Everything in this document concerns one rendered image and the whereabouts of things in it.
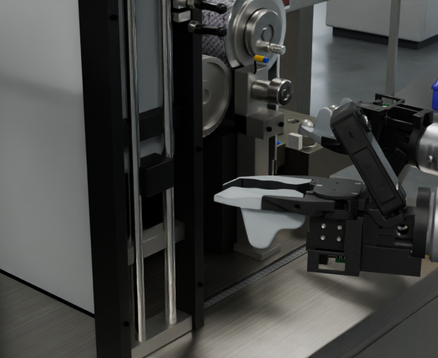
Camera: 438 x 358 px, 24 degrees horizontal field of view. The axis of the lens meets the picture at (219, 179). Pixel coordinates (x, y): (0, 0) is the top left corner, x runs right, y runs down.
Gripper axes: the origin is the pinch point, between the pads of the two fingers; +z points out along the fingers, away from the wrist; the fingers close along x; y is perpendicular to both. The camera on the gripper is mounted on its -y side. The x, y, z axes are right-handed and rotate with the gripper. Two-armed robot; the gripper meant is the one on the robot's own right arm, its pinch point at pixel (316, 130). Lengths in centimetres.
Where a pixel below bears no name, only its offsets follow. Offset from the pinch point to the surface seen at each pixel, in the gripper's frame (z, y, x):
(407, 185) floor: 110, -114, -218
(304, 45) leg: 56, -12, -73
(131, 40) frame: -5, 25, 44
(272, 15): 5.3, 18.8, 4.8
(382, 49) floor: 233, -118, -392
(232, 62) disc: 7.3, 12.7, 12.1
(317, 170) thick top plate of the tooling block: 3.8, -9.9, -5.9
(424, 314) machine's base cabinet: -18.9, -29.1, -4.8
